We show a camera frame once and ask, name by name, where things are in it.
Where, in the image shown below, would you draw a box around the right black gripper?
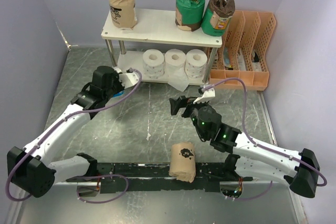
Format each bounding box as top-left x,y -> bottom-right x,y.
170,95 -> 208,139

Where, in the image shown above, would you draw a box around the plain white toilet roll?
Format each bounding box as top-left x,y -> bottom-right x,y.
165,49 -> 189,92

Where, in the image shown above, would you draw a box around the white roll pink dots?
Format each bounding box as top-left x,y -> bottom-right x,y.
184,49 -> 207,79
142,49 -> 165,79

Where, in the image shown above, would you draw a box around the beige roll cloud print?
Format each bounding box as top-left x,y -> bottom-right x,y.
169,142 -> 196,183

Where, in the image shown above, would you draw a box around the blue Tempo roll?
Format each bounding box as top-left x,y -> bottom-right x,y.
113,91 -> 124,98

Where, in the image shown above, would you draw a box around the green brown roll orange label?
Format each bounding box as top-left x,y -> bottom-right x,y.
201,0 -> 235,37

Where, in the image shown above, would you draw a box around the beige roll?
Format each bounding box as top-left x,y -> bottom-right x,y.
109,0 -> 137,29

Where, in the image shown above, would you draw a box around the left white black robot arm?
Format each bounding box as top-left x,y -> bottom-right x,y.
5,66 -> 142,202

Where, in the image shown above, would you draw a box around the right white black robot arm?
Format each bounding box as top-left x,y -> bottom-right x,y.
169,95 -> 320,198

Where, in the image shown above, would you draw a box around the white two-tier shelf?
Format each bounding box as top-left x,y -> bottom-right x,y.
101,8 -> 222,86

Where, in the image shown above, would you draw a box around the orange plastic file organizer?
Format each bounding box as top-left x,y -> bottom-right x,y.
208,10 -> 276,91

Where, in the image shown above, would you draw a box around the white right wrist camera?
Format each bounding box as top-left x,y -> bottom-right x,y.
193,86 -> 215,104

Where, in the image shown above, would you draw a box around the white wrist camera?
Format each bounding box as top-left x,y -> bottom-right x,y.
113,67 -> 141,89
193,86 -> 215,104

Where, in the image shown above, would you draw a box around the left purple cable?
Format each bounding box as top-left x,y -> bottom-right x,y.
5,68 -> 143,204

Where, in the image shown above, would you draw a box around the purple cable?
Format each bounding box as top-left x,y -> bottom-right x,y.
202,78 -> 328,201
5,68 -> 143,204

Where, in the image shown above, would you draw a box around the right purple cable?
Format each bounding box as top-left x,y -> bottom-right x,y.
202,78 -> 328,201

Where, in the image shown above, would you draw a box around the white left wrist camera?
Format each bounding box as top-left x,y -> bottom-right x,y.
113,67 -> 141,89

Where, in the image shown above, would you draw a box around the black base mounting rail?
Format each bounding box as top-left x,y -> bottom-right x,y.
65,161 -> 254,195

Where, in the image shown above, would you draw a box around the aluminium frame rail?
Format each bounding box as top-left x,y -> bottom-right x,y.
52,174 -> 297,190

